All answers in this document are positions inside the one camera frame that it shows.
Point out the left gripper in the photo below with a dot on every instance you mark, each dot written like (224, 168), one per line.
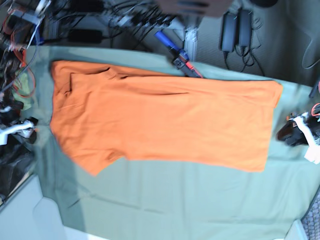
(303, 129)

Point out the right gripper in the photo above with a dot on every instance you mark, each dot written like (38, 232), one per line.
(26, 129)

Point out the orange T-shirt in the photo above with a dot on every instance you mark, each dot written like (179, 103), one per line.
(103, 112)

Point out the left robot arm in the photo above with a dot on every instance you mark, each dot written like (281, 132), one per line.
(313, 102)

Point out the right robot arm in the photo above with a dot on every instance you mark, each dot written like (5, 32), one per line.
(18, 31)

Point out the black plastic bag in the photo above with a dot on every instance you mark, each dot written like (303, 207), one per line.
(15, 162)

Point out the olive green garment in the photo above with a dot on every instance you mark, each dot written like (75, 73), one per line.
(24, 88)

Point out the black power adapter left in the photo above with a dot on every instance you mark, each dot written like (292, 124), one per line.
(85, 36)

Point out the black power adapter pair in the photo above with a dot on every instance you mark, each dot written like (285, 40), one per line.
(236, 30)

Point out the green table cloth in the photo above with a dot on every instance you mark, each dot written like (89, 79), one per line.
(154, 200)

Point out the blue clamp on table edge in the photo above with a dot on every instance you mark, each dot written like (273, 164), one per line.
(180, 58)

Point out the black power strip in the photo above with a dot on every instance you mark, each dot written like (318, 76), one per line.
(141, 20)

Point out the aluminium frame post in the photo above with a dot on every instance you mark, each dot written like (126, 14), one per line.
(190, 44)

